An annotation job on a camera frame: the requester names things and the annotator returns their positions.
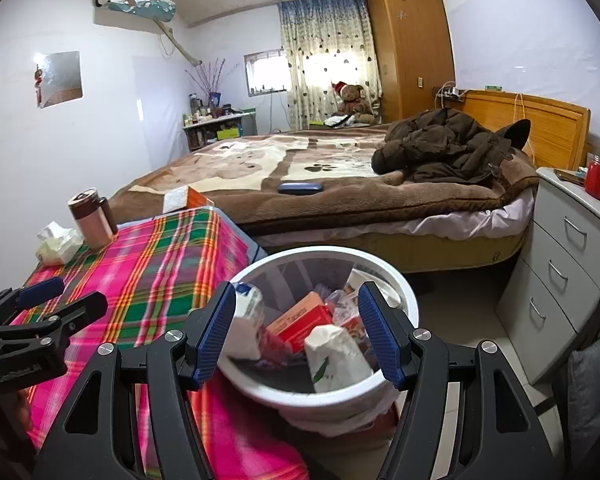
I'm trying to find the grey drawer nightstand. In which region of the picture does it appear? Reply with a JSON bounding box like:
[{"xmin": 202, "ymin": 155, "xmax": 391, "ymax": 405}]
[{"xmin": 495, "ymin": 166, "xmax": 600, "ymax": 386}]

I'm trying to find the dark brown jacket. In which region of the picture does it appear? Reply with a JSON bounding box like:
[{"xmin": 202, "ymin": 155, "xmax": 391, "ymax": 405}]
[{"xmin": 371, "ymin": 107, "xmax": 531, "ymax": 184}]

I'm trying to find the soft tissue pack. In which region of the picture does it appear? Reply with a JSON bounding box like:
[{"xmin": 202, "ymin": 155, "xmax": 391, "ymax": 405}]
[{"xmin": 35, "ymin": 221, "xmax": 84, "ymax": 266}]

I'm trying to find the bed with brown blanket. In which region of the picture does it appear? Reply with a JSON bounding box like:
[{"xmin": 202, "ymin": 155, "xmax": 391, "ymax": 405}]
[{"xmin": 107, "ymin": 122, "xmax": 538, "ymax": 238}]

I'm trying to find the square wall mirror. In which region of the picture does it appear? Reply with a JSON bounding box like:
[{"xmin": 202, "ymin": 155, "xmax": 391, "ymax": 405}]
[{"xmin": 36, "ymin": 51, "xmax": 83, "ymax": 108}]

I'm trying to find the wooden wardrobe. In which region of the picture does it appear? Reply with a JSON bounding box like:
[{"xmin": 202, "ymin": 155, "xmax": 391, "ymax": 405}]
[{"xmin": 367, "ymin": 0, "xmax": 456, "ymax": 123}]

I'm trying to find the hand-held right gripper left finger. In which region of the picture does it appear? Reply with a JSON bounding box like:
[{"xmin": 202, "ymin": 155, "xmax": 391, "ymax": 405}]
[{"xmin": 32, "ymin": 281, "xmax": 237, "ymax": 480}]

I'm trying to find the beige paper bag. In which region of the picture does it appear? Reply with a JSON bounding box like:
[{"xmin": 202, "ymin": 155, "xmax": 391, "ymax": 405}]
[{"xmin": 304, "ymin": 325, "xmax": 375, "ymax": 393}]

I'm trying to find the white charging cable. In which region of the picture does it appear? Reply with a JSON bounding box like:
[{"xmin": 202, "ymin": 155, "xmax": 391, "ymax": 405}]
[{"xmin": 512, "ymin": 92, "xmax": 537, "ymax": 163}]

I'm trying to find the vase with dry branches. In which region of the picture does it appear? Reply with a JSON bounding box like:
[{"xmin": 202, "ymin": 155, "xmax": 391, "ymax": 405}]
[{"xmin": 185, "ymin": 57, "xmax": 238, "ymax": 106}]

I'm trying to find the red jar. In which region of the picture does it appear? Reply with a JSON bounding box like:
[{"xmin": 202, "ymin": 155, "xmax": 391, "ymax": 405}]
[{"xmin": 584, "ymin": 155, "xmax": 600, "ymax": 202}]

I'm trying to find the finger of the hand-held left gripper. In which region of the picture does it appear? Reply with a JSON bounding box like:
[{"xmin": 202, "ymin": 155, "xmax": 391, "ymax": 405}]
[
  {"xmin": 0, "ymin": 291, "xmax": 109, "ymax": 341},
  {"xmin": 0, "ymin": 276, "xmax": 66, "ymax": 328}
]

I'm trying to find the pink white milk carton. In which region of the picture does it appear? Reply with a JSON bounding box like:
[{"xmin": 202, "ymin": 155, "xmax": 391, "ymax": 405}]
[{"xmin": 227, "ymin": 282, "xmax": 266, "ymax": 361}]

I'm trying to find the dark phone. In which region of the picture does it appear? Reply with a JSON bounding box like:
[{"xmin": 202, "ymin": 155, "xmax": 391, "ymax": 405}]
[{"xmin": 554, "ymin": 168, "xmax": 587, "ymax": 186}]

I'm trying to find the wrapped air conditioner pipe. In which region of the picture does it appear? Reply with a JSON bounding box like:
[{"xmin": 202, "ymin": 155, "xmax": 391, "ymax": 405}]
[{"xmin": 152, "ymin": 20, "xmax": 203, "ymax": 68}]

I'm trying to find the wooden bed headboard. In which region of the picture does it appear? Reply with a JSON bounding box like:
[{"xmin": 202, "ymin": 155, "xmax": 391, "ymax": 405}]
[{"xmin": 460, "ymin": 89, "xmax": 592, "ymax": 171}]

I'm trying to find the power strip with plugs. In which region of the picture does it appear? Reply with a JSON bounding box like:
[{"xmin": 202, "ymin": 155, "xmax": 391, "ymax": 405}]
[{"xmin": 432, "ymin": 82, "xmax": 466, "ymax": 103}]

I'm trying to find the white flat packet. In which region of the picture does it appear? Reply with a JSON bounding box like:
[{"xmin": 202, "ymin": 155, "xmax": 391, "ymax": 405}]
[{"xmin": 162, "ymin": 185, "xmax": 216, "ymax": 214}]

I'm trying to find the white round trash bin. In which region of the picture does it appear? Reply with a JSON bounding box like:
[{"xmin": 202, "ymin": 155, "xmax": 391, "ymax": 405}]
[{"xmin": 215, "ymin": 246, "xmax": 421, "ymax": 423}]

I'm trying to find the patterned window curtain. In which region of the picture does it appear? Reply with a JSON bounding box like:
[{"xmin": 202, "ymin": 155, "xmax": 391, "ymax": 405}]
[{"xmin": 278, "ymin": 0, "xmax": 383, "ymax": 131}]

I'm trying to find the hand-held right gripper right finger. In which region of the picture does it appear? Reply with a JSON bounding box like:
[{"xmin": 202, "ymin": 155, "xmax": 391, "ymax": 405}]
[{"xmin": 357, "ymin": 281, "xmax": 563, "ymax": 480}]

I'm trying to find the person's grey trouser leg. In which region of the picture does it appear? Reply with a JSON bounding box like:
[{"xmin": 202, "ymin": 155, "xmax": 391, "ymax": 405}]
[{"xmin": 552, "ymin": 255, "xmax": 600, "ymax": 480}]

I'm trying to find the lavender bed sheet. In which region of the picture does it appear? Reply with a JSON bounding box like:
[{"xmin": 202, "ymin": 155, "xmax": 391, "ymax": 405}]
[{"xmin": 250, "ymin": 187, "xmax": 537, "ymax": 246}]

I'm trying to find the brown teddy bear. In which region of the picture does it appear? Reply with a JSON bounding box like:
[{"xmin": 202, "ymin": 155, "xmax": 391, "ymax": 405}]
[{"xmin": 330, "ymin": 80, "xmax": 376, "ymax": 126}]

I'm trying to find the plaid pink green tablecloth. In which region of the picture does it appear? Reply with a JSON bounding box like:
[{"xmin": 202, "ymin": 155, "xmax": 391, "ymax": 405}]
[{"xmin": 10, "ymin": 208, "xmax": 311, "ymax": 480}]

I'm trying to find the cluttered shelf desk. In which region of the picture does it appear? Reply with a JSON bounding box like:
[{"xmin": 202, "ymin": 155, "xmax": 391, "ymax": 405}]
[{"xmin": 182, "ymin": 110, "xmax": 258, "ymax": 153}]

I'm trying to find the beige mug with brown lid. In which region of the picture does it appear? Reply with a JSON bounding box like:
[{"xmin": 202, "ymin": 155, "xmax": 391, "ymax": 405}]
[{"xmin": 67, "ymin": 187, "xmax": 119, "ymax": 250}]

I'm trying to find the small window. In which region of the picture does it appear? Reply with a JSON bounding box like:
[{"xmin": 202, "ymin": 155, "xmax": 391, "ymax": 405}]
[{"xmin": 244, "ymin": 50, "xmax": 291, "ymax": 95}]

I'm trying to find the red medicine box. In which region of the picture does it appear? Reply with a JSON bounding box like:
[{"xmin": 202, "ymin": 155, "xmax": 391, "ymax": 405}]
[{"xmin": 267, "ymin": 292, "xmax": 336, "ymax": 353}]

